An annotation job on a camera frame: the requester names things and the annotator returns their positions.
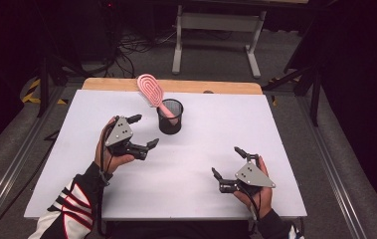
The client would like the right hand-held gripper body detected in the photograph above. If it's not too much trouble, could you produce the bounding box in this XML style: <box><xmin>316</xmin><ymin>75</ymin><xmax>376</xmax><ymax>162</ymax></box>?
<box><xmin>219</xmin><ymin>152</ymin><xmax>276</xmax><ymax>195</ymax></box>

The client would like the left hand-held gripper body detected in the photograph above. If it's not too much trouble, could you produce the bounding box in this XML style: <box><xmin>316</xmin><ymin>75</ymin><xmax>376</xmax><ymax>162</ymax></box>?
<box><xmin>104</xmin><ymin>116</ymin><xmax>149</xmax><ymax>160</ymax></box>

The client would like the black mesh pen cup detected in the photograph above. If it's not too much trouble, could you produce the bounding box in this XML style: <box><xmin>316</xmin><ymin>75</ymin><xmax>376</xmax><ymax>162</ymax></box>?
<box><xmin>156</xmin><ymin>98</ymin><xmax>185</xmax><ymax>135</ymax></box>

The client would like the pink hairbrush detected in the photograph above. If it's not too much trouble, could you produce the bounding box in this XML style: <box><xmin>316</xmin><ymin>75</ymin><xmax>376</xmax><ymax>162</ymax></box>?
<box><xmin>136</xmin><ymin>73</ymin><xmax>180</xmax><ymax>126</ymax></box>

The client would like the person's right hand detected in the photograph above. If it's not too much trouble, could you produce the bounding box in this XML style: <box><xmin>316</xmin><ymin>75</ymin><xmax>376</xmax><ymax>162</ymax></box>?
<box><xmin>234</xmin><ymin>158</ymin><xmax>276</xmax><ymax>219</ymax></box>

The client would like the person's left hand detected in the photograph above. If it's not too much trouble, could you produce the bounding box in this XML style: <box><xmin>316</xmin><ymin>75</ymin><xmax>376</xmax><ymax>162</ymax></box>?
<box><xmin>94</xmin><ymin>116</ymin><xmax>136</xmax><ymax>175</ymax></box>

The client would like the black metal stand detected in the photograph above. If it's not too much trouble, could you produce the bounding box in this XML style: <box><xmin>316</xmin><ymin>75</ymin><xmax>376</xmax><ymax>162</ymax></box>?
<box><xmin>263</xmin><ymin>63</ymin><xmax>323</xmax><ymax>127</ymax></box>
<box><xmin>36</xmin><ymin>54</ymin><xmax>90</xmax><ymax>118</ymax></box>

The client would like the yellow-black hazard tape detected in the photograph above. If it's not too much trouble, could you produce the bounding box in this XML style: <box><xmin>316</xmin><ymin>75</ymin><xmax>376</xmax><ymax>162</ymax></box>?
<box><xmin>21</xmin><ymin>78</ymin><xmax>69</xmax><ymax>106</ymax></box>

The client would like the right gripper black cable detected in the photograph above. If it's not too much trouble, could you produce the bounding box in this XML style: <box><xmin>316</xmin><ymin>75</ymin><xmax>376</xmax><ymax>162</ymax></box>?
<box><xmin>240</xmin><ymin>183</ymin><xmax>263</xmax><ymax>222</ymax></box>

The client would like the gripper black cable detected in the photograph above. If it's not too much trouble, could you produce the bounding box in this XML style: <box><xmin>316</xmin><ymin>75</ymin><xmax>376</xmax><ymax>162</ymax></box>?
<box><xmin>96</xmin><ymin>116</ymin><xmax>120</xmax><ymax>237</ymax></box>
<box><xmin>240</xmin><ymin>183</ymin><xmax>263</xmax><ymax>222</ymax></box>

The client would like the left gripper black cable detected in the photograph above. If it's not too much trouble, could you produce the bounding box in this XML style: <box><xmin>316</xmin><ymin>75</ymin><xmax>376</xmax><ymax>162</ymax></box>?
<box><xmin>96</xmin><ymin>116</ymin><xmax>120</xmax><ymax>237</ymax></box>

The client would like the bundle of floor cables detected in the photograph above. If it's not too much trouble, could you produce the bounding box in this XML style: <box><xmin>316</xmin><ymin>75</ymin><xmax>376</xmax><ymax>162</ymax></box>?
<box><xmin>102</xmin><ymin>28</ymin><xmax>177</xmax><ymax>79</ymax></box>

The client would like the aluminium floor rail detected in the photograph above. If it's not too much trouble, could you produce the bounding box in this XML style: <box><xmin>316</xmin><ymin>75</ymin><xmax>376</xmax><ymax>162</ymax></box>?
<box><xmin>295</xmin><ymin>95</ymin><xmax>370</xmax><ymax>239</ymax></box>
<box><xmin>0</xmin><ymin>85</ymin><xmax>65</xmax><ymax>233</ymax></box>

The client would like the white metal-frame table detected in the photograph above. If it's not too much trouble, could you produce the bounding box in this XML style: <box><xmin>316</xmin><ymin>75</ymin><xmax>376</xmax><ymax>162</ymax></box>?
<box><xmin>171</xmin><ymin>3</ymin><xmax>268</xmax><ymax>80</ymax></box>

